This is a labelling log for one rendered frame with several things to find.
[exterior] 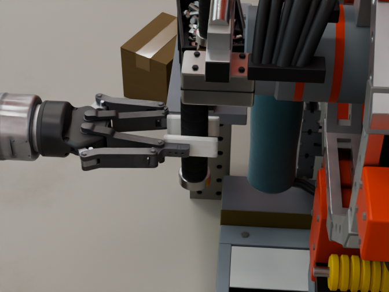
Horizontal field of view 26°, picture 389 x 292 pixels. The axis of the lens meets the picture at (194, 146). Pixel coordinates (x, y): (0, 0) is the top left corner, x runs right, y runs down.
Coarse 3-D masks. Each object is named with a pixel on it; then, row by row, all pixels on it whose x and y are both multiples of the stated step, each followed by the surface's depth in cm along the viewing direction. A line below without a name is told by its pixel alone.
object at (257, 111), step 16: (256, 96) 140; (272, 96) 137; (256, 112) 141; (272, 112) 139; (288, 112) 139; (256, 128) 143; (272, 128) 141; (288, 128) 142; (256, 144) 146; (272, 144) 144; (288, 144) 144; (256, 160) 148; (272, 160) 146; (288, 160) 147; (256, 176) 150; (272, 176) 149; (288, 176) 150; (272, 192) 151
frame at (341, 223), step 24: (384, 24) 94; (384, 48) 94; (384, 72) 94; (384, 96) 94; (336, 120) 144; (360, 120) 143; (384, 120) 94; (336, 144) 141; (360, 144) 102; (336, 168) 137; (360, 168) 101; (336, 192) 133; (336, 216) 122; (336, 240) 121
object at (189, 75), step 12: (192, 60) 103; (204, 60) 103; (240, 60) 103; (192, 72) 101; (204, 72) 101; (240, 72) 101; (192, 84) 102; (204, 84) 102; (216, 84) 102; (228, 84) 102; (240, 84) 102; (252, 84) 102; (192, 96) 103; (204, 96) 103; (216, 96) 103; (228, 96) 103; (240, 96) 103; (252, 96) 103
